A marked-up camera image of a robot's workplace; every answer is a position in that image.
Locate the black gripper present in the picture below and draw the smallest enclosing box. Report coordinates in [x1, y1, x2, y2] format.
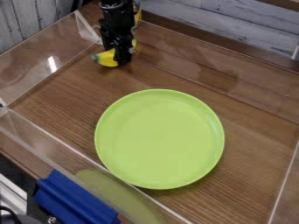
[99, 0, 135, 66]

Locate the yellow toy banana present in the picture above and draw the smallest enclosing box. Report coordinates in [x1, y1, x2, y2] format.
[91, 38, 138, 68]

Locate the green round plate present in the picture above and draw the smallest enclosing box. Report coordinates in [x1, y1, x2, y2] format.
[95, 89, 226, 190]

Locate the yellow labelled tin can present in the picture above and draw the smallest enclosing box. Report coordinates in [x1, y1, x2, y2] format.
[134, 1, 142, 28]

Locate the blue plastic clamp block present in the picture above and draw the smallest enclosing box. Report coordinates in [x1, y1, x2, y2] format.
[34, 170, 122, 224]

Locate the clear acrylic enclosure wall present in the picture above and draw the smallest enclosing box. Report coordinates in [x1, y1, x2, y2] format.
[0, 10, 299, 224]

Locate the black cable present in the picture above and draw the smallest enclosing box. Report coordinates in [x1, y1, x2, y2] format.
[0, 204, 28, 224]

